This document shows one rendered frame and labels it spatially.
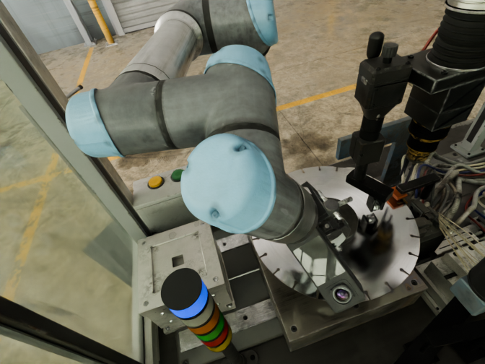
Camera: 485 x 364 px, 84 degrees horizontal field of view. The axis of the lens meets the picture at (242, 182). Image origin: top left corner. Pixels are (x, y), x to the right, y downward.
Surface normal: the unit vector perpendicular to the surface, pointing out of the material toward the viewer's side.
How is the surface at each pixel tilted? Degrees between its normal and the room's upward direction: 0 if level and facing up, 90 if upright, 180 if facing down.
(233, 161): 32
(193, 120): 68
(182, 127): 78
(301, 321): 0
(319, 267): 49
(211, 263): 0
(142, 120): 61
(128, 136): 82
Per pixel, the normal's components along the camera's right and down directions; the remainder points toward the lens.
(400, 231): -0.14, -0.68
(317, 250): -0.29, 0.09
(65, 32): 0.29, 0.66
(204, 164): -0.51, -0.29
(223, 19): -0.04, 0.44
